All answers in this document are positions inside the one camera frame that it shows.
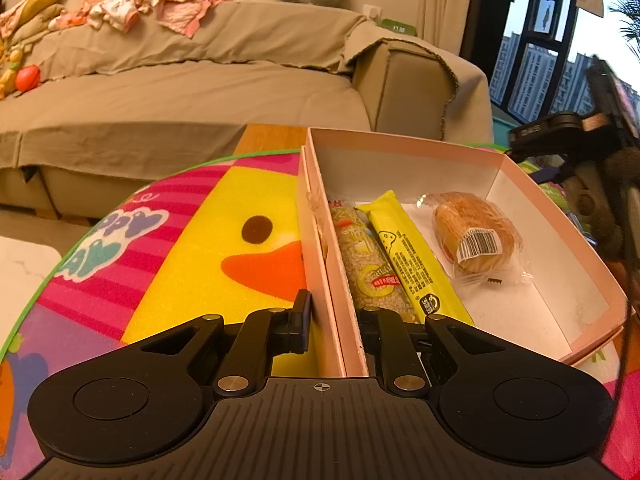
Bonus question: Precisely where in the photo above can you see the beige covered sofa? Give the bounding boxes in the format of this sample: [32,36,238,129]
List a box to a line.
[1,2,492,218]

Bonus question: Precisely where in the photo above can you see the yellow snack stick packet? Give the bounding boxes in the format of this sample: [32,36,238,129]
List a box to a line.
[357,191,474,326]

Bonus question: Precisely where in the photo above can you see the green label sign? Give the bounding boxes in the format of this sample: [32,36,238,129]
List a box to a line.
[380,18,418,37]

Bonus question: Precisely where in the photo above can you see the colourful cartoon play mat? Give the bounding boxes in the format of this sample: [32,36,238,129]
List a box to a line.
[1,150,611,479]

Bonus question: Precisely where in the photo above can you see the rice cracker bar packet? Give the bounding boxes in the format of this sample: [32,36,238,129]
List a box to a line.
[329,200,419,323]

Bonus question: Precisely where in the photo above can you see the pink cardboard gift box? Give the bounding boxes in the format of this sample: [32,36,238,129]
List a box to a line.
[297,128,627,382]

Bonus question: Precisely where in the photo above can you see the bread bun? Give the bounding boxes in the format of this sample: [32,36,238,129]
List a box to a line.
[416,192,533,289]

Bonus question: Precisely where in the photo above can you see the orange toy ball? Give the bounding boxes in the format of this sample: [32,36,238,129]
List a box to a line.
[14,65,41,93]

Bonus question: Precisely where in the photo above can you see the yellow plush toys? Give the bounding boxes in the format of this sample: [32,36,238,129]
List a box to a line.
[1,0,64,99]

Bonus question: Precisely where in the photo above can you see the pile of baby clothes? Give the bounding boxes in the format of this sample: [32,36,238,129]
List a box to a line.
[48,0,231,38]

